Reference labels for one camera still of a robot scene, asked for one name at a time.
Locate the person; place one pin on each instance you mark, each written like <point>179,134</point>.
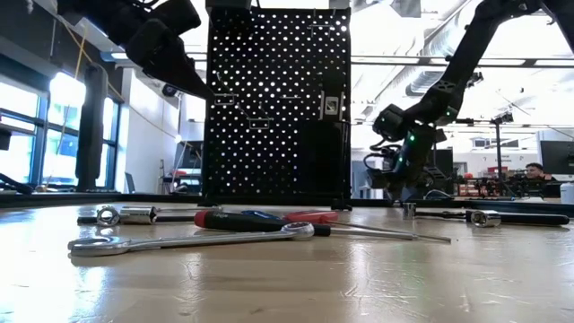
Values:
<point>536,172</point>

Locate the black cabinet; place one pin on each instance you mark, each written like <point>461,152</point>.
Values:
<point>444,163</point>

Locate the black camera rig stand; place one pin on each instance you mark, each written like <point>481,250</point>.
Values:
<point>498,152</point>

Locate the silver ventilation duct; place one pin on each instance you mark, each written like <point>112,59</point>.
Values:
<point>423,83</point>

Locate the large black pegboard bin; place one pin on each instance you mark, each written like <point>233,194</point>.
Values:
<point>228,3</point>

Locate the double prong peg hook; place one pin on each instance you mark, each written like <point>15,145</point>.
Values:
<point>260,128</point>
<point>225,104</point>

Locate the ceiling light strip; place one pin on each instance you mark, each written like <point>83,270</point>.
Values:
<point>117,56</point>
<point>507,62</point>

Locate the large silver combination wrench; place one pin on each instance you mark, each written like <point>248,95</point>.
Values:
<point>179,242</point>

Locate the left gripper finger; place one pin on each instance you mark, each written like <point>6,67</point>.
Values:
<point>193,85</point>

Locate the round black ceiling spotlight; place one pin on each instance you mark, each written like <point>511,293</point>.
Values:
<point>170,90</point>

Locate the black screwdriver red cap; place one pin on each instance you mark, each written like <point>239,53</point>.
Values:
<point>251,222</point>

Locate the short silver socket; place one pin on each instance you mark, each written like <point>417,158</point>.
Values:
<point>485,218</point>

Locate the black aluminium table frame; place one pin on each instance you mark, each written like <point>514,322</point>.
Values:
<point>67,199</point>

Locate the black perforated pegboard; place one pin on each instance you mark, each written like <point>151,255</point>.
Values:
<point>278,157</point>

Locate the long silver socket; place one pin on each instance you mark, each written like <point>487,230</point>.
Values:
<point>134,215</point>

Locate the black track lights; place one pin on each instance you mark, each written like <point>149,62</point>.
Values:
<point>476,78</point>

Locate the shelf with red boxes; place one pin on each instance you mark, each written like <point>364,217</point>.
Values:
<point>471,188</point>

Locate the black monitor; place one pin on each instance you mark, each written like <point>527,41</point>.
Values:
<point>558,157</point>

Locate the black wall box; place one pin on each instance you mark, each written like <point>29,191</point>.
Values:
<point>4,139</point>

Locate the tall black pegboard bin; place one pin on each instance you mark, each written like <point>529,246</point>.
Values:
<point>325,161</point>

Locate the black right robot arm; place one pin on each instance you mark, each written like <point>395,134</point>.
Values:
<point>471,49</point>

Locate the silver bracket tool holder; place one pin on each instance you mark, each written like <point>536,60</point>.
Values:
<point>332,105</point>

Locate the small silver socket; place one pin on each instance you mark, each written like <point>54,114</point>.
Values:
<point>409,211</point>

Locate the black pillar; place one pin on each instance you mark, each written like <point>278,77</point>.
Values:
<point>92,130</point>

